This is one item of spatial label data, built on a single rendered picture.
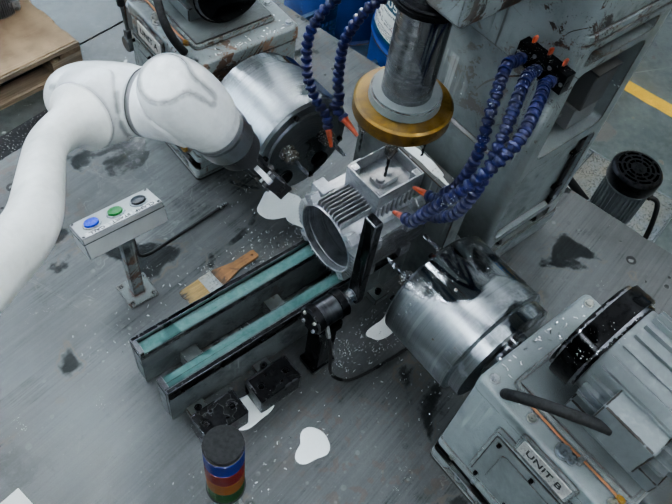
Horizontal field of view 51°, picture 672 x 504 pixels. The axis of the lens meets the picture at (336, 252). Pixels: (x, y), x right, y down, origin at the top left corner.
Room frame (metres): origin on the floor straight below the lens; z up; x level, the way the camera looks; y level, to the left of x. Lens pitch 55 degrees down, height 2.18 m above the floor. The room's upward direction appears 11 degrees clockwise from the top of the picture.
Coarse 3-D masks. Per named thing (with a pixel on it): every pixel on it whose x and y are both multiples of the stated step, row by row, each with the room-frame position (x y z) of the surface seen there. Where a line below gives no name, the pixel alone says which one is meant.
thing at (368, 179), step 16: (368, 160) 0.98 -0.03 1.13; (384, 160) 1.00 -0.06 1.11; (400, 160) 1.00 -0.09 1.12; (352, 176) 0.93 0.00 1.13; (368, 176) 0.95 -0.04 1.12; (400, 176) 0.97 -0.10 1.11; (416, 176) 0.95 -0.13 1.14; (368, 192) 0.89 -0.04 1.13; (384, 192) 0.89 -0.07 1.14; (400, 192) 0.92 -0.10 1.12; (416, 192) 0.95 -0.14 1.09; (368, 208) 0.89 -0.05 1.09; (384, 208) 0.89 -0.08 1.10
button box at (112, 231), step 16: (144, 192) 0.85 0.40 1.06; (128, 208) 0.80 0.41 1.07; (144, 208) 0.80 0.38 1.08; (160, 208) 0.81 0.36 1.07; (80, 224) 0.74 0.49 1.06; (112, 224) 0.74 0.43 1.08; (128, 224) 0.76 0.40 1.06; (144, 224) 0.78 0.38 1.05; (160, 224) 0.80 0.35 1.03; (80, 240) 0.70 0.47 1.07; (96, 240) 0.71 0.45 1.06; (112, 240) 0.73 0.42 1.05; (128, 240) 0.74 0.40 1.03; (96, 256) 0.69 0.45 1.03
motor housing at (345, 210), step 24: (336, 192) 0.91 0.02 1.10; (312, 216) 0.92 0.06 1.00; (336, 216) 0.84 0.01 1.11; (360, 216) 0.86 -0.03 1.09; (384, 216) 0.89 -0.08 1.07; (312, 240) 0.88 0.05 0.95; (336, 240) 0.90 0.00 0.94; (384, 240) 0.85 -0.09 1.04; (408, 240) 0.91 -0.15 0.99; (336, 264) 0.84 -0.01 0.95
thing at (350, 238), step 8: (312, 192) 0.91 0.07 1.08; (312, 200) 0.89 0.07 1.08; (416, 200) 0.94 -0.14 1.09; (424, 200) 0.95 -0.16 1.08; (304, 232) 0.89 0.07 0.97; (352, 232) 0.82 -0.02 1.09; (344, 240) 0.81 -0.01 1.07; (352, 240) 0.81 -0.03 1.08; (336, 272) 0.81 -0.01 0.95; (344, 280) 0.80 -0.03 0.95
